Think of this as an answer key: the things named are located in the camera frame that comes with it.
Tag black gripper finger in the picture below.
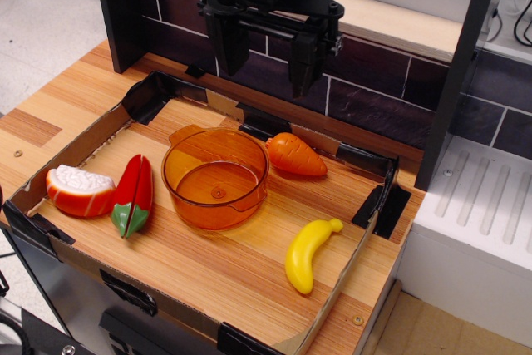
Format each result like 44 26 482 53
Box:
288 32 323 99
204 2 249 76

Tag transparent orange plastic pot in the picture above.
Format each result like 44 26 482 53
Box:
161 125 269 230

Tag orange toy carrot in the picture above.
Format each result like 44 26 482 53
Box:
265 132 328 176

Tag yellow toy banana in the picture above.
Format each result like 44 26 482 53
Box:
284 218 343 295

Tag red toy chili pepper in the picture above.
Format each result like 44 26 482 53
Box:
111 154 154 239

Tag white toy sink drainboard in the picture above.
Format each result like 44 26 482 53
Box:
398 136 531 347

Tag dark grey vertical post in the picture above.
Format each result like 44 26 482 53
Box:
415 0 499 191

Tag black cables in background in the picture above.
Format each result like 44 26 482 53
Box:
484 0 532 47

